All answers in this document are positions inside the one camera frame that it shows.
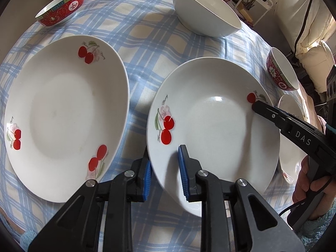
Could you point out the blue plaid blanket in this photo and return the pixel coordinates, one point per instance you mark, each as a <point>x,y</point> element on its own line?
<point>136,31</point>

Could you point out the cream cushion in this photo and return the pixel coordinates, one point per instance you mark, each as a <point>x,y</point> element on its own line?
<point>317,68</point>

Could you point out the person's right hand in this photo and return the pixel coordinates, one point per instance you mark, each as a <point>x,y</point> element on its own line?
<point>300,183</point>

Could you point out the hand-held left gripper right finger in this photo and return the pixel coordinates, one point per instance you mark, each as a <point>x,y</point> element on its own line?
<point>183,170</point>

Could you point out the white metal cart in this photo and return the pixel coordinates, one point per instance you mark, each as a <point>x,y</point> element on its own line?
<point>258,2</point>

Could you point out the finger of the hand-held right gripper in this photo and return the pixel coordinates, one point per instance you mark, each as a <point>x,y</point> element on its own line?
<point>270,114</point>

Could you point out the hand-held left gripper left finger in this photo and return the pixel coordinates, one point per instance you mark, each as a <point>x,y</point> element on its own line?
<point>147,181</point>

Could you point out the small red floral bowl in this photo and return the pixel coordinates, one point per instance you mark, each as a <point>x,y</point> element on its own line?
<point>284,68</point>

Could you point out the brown flower blanket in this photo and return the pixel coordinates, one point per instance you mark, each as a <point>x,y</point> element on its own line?
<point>311,102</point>

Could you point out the white cherry print plate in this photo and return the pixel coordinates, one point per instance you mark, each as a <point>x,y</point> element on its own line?
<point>65,110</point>
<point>218,126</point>

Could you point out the white bowl with red seal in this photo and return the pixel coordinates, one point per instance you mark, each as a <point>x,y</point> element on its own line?
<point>291,157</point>

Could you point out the red bowl with teal rim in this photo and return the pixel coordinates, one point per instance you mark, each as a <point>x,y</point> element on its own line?
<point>63,9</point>

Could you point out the large plain white bowl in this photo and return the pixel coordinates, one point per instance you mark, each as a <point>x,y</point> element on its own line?
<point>204,8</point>

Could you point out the light blue fuzzy cloth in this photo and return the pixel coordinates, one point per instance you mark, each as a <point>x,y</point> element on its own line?
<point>315,232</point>

